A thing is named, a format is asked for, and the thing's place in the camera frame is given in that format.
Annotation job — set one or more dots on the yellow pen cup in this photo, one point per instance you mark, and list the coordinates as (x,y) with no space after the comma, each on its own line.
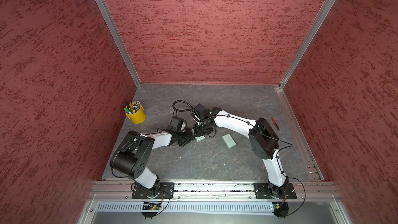
(137,117)

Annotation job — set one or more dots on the aluminium corner post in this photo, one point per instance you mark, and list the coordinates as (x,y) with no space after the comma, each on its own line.
(315,26)
(104,10)

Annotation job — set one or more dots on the pale green lift-off lid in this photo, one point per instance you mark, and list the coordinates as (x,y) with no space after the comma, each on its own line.
(228,140)

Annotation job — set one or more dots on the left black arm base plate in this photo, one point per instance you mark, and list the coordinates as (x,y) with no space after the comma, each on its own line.
(160,191)

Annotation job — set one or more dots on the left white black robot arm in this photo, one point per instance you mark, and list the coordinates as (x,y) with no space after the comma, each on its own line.
(132,156)

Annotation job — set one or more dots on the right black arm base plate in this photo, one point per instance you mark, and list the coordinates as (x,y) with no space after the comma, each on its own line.
(266,191)

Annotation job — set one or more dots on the red marker pen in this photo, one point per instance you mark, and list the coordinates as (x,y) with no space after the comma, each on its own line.
(275,123)

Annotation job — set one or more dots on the right aluminium corner post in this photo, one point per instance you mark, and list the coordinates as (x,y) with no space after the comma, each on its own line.
(315,26)

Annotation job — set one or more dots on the pale green box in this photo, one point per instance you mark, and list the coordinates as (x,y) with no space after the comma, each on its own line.
(200,138)

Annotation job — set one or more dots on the left aluminium corner post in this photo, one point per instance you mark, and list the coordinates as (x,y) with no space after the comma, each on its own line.
(104,10)

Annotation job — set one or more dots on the pens in cup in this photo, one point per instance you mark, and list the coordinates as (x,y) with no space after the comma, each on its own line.
(132,107)

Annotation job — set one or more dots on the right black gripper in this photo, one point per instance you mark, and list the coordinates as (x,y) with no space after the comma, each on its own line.
(199,132)

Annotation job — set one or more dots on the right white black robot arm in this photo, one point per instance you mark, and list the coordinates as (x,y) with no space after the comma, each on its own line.
(263,140)

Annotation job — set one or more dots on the front aluminium rail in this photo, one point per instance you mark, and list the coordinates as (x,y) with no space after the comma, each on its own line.
(202,190)

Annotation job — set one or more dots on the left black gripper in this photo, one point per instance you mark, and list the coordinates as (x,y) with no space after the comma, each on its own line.
(189,137)

